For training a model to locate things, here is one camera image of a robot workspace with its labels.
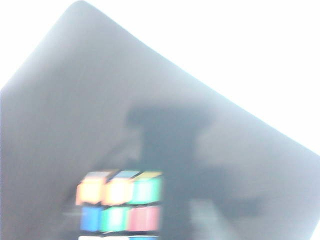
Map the black mouse pad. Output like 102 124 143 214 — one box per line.
0 0 320 240

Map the multicolour puzzle cube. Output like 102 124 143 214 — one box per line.
74 170 165 240

